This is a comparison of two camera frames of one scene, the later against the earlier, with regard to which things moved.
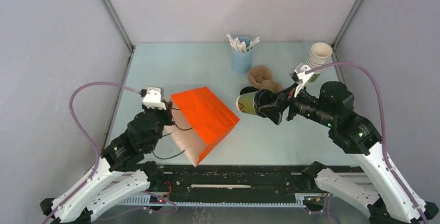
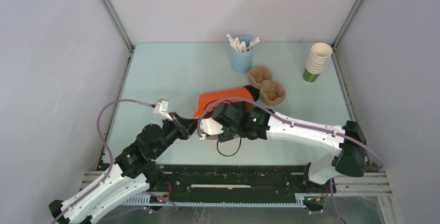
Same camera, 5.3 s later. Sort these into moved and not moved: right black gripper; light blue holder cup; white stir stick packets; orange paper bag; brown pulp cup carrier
Moved: right black gripper; orange paper bag
Not moved: brown pulp cup carrier; white stir stick packets; light blue holder cup
